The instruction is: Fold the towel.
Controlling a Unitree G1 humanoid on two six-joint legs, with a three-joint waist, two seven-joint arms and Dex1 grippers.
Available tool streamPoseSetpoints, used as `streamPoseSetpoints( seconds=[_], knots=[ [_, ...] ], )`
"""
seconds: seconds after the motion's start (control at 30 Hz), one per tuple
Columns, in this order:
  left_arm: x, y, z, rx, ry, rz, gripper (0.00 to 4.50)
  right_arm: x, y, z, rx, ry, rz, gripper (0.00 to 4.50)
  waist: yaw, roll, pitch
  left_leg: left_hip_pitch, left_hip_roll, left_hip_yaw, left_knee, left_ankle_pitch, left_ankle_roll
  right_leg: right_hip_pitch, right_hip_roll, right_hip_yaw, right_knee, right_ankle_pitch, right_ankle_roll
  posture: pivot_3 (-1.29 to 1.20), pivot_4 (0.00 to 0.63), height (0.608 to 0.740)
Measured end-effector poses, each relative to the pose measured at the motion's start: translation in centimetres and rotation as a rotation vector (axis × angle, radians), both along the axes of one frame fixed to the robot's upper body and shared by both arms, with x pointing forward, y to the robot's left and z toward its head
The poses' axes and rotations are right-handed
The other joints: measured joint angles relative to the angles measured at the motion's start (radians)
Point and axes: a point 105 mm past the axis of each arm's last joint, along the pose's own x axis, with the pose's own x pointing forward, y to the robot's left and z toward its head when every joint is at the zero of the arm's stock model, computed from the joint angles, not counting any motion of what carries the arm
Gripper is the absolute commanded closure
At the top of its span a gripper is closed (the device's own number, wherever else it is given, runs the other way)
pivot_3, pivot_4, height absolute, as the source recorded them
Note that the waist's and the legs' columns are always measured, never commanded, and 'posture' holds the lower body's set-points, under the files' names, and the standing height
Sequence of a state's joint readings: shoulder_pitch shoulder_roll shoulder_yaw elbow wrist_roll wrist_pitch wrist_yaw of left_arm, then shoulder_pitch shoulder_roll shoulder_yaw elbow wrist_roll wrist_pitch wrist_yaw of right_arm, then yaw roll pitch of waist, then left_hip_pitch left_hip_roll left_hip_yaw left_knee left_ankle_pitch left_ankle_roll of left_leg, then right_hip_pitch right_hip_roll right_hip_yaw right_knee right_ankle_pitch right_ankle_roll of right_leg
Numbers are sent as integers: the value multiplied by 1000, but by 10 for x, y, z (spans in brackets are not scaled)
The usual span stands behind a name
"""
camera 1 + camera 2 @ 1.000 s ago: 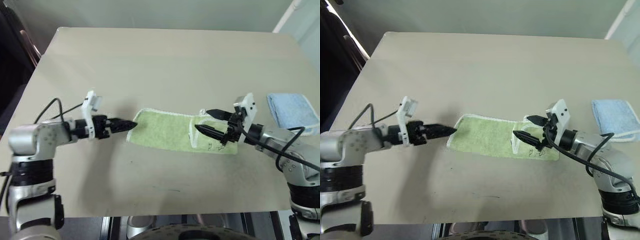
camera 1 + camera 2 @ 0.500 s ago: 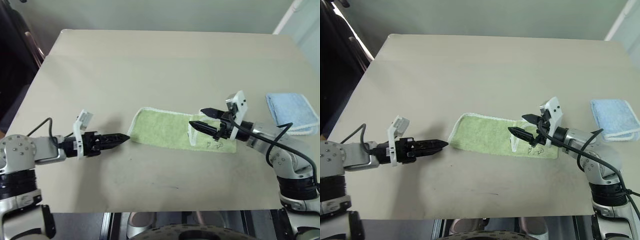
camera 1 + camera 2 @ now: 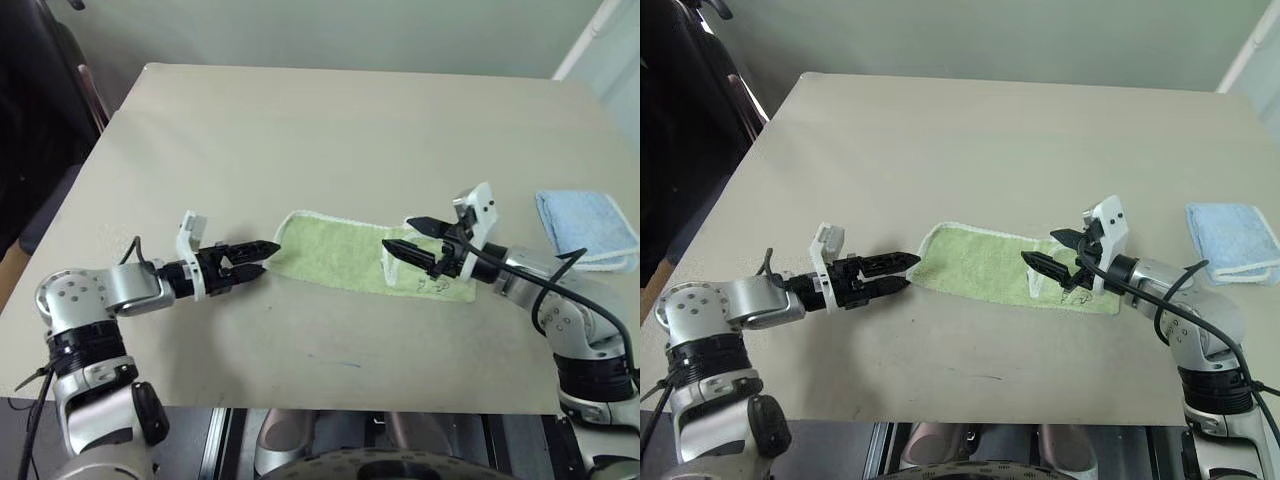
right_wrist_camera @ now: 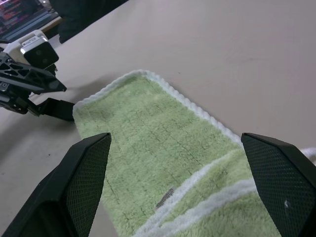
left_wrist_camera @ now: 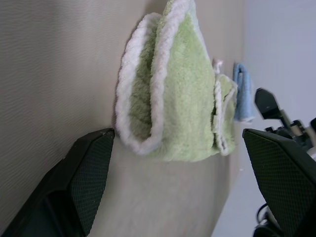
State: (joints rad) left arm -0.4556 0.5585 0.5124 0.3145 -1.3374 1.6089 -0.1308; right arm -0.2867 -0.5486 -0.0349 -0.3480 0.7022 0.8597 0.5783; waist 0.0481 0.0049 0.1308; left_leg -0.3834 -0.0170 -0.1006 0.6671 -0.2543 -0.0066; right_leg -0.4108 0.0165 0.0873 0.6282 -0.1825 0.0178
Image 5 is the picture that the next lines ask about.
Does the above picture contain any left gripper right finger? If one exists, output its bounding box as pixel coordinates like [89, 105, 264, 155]
[242, 127, 316, 237]

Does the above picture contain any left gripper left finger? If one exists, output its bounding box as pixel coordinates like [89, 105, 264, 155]
[0, 127, 116, 237]

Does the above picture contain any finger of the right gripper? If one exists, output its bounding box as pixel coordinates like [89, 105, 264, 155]
[254, 87, 284, 120]
[264, 125, 281, 134]

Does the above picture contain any green towel with white trim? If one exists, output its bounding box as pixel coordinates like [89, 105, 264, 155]
[114, 0, 239, 163]

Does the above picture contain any folded blue towel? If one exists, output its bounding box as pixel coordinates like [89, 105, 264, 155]
[233, 62, 256, 123]

